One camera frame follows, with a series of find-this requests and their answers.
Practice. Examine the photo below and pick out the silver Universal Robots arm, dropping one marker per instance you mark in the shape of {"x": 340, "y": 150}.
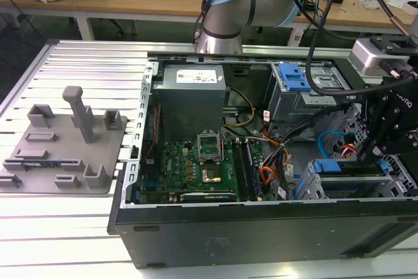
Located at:
{"x": 222, "y": 14}

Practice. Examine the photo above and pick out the hard disk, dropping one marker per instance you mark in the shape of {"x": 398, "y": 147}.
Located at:
{"x": 330, "y": 167}

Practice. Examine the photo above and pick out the grey power supply unit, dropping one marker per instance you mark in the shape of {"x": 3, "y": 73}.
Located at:
{"x": 189, "y": 102}

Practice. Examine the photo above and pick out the black graphics card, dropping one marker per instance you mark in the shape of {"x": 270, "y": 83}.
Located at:
{"x": 205, "y": 196}

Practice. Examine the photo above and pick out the blue plastic drive latch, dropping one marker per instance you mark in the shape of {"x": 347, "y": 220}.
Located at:
{"x": 295, "y": 78}

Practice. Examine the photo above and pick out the RAM stick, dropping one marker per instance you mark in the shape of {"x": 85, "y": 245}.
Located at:
{"x": 39, "y": 162}

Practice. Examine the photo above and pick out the metal disk bay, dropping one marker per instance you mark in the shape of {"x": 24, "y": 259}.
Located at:
{"x": 308, "y": 187}

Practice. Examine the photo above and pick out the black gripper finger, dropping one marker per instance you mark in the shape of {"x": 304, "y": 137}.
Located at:
{"x": 401, "y": 145}
{"x": 375, "y": 128}

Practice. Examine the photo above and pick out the long wooden desk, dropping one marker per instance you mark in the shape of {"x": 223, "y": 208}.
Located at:
{"x": 352, "y": 14}

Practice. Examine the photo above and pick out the black RAM slot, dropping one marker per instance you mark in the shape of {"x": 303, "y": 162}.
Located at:
{"x": 239, "y": 171}
{"x": 253, "y": 171}

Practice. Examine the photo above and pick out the metal optical drive cage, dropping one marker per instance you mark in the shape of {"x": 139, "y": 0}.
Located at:
{"x": 294, "y": 102}

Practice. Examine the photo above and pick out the grey plastic parts rack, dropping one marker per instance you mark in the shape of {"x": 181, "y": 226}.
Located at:
{"x": 65, "y": 174}

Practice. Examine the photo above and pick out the green motherboard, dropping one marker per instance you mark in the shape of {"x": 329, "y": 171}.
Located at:
{"x": 183, "y": 164}

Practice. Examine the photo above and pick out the CPU socket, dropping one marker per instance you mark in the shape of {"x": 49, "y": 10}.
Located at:
{"x": 211, "y": 175}

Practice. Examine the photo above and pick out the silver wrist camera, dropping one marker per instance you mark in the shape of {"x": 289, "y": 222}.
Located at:
{"x": 369, "y": 58}

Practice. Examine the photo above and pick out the black open PC case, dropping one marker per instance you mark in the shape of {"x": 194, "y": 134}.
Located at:
{"x": 228, "y": 236}

